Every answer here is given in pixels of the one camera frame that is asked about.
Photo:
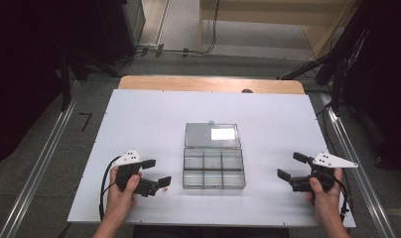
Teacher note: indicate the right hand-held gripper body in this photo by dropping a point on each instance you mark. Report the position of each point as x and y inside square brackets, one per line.
[331, 160]

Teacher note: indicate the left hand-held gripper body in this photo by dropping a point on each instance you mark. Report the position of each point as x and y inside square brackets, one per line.
[130, 158]

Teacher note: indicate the clear plastic compartment box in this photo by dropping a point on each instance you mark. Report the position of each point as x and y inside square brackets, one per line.
[213, 168]

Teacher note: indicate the person's left hand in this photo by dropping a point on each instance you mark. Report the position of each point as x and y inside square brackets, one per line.
[120, 201]

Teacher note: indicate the person's right hand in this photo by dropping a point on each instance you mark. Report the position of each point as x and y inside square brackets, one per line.
[326, 205]

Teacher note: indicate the dark round table grommet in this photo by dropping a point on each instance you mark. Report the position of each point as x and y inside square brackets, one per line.
[247, 91]

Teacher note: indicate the black metal stand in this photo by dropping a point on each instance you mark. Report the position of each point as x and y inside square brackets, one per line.
[304, 69]
[65, 82]

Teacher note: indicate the black curtain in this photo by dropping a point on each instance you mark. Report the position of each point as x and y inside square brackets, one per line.
[387, 82]
[23, 66]

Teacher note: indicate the wooden table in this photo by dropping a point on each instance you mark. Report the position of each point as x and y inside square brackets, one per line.
[205, 84]

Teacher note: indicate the black cabinet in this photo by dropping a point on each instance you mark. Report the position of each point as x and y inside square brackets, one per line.
[122, 26]

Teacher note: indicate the light wooden shelf unit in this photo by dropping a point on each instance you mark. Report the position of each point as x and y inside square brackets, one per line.
[254, 16]

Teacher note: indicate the metal floor rail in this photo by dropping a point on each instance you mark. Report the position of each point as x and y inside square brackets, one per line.
[39, 168]
[377, 214]

